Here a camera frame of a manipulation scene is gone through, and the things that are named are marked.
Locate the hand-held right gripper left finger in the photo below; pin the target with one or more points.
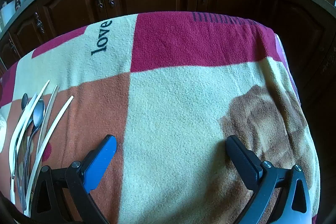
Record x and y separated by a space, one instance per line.
102 158

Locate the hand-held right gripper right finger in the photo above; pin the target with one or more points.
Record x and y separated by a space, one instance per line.
241 158

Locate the printed patchwork blanket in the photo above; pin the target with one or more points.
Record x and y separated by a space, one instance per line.
170 95

